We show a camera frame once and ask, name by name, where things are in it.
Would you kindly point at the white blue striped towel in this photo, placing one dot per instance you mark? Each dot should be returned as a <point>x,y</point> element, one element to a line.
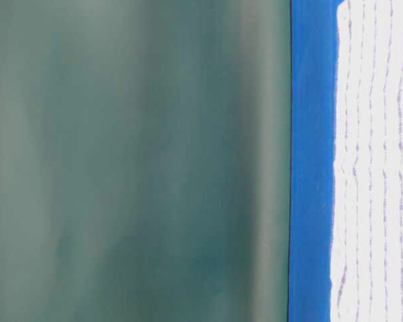
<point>366,255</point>

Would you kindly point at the blue table cloth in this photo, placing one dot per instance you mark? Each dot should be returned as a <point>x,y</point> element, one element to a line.
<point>314,67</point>

